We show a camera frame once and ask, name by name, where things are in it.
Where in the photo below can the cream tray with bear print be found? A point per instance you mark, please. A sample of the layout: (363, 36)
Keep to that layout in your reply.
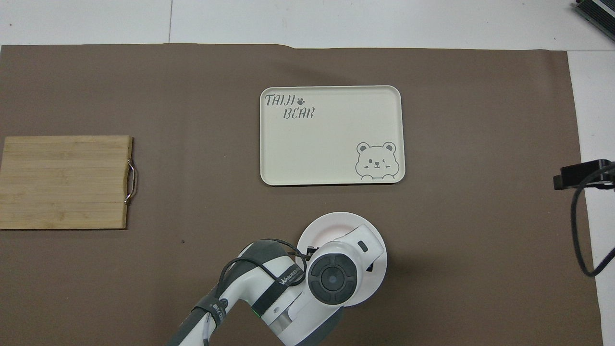
(317, 149)

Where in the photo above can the dark grey ribbed box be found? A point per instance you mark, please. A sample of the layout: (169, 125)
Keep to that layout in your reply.
(600, 10)

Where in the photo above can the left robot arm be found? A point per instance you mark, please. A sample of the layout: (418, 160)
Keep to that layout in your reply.
(331, 279)

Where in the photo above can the pink round plate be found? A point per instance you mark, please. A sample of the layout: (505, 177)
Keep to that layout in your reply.
(326, 227)

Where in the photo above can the black stand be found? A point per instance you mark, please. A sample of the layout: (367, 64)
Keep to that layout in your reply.
(579, 174)

